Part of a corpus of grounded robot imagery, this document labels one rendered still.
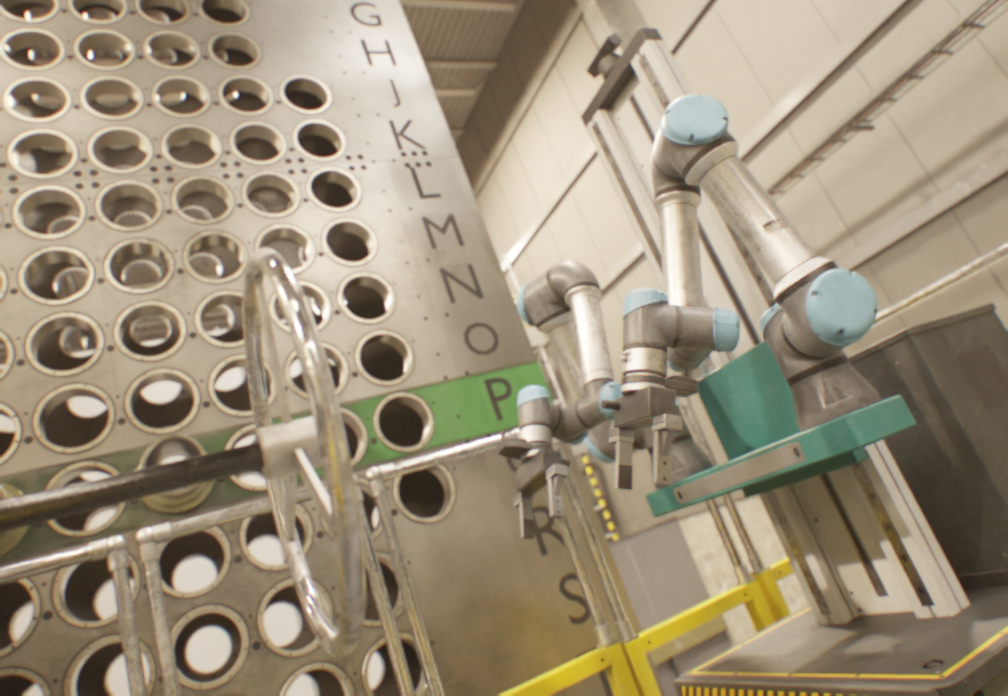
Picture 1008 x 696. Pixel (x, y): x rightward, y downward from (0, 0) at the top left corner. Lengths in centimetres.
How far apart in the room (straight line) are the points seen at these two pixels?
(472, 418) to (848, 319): 191
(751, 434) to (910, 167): 641
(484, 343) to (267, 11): 209
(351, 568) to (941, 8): 767
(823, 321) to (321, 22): 323
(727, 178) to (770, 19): 774
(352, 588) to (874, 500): 122
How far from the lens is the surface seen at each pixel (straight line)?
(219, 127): 336
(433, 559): 268
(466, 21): 1303
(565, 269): 177
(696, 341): 119
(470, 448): 191
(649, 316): 116
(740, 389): 166
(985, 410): 169
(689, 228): 139
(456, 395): 286
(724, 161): 132
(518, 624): 277
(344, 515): 51
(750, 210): 128
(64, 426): 336
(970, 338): 177
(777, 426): 162
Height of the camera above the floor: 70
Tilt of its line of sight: 20 degrees up
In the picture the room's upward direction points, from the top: 20 degrees counter-clockwise
